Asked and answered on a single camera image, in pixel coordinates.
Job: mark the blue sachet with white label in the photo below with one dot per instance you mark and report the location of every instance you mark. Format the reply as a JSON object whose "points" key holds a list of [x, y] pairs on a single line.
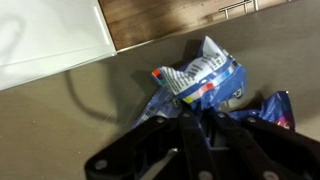
{"points": [[203, 78]]}

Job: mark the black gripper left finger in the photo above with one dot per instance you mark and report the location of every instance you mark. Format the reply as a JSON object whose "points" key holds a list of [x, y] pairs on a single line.
{"points": [[196, 146]]}

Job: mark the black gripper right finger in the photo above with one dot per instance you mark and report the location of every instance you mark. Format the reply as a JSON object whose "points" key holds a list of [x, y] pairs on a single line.
{"points": [[266, 150]]}

